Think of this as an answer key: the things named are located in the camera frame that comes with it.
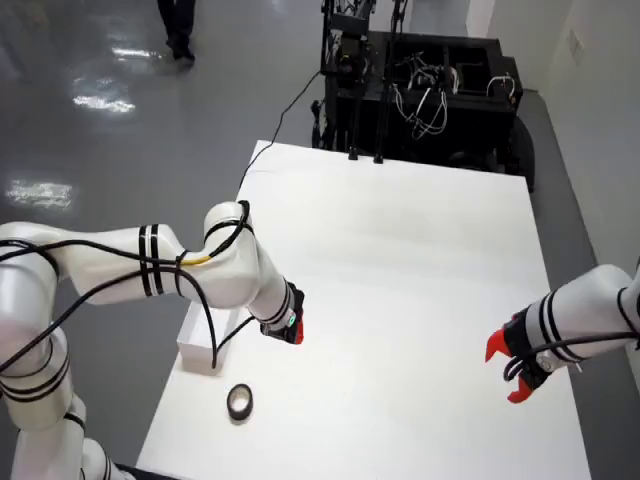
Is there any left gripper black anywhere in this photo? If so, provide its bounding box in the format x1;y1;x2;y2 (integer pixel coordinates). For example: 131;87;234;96
259;282;306;347

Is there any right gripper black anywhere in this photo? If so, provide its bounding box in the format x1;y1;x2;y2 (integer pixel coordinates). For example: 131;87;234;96
483;308;554;405

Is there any black tape roll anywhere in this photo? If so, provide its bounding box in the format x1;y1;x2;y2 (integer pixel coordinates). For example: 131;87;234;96
225;383;254;421

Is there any white cardboard box bin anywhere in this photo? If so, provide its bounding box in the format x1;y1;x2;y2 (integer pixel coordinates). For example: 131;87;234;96
177;302;246;374

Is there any black tripod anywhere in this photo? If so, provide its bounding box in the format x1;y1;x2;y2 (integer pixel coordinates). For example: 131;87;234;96
346;0;409;166

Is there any black equipment cart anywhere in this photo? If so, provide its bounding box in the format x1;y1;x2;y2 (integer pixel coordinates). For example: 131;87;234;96
309;29;539;194

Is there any black electronics rack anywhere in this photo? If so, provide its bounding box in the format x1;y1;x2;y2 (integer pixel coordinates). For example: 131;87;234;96
322;0;375;86

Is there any person in dark trousers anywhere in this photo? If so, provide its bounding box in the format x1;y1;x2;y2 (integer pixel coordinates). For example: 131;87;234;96
156;0;197;62

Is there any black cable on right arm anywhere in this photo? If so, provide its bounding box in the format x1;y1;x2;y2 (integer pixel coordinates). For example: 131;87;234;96
502;259;640;384

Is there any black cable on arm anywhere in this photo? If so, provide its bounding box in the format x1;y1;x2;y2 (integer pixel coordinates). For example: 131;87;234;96
502;259;640;384
0;199;257;374

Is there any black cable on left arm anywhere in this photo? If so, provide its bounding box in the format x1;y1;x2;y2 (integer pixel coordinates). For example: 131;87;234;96
0;199;257;374

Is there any black floor cable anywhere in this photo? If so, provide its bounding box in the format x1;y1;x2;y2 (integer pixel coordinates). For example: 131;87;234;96
238;69;324;206

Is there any white cable bundle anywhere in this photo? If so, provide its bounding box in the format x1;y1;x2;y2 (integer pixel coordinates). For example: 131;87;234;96
392;54;516;141

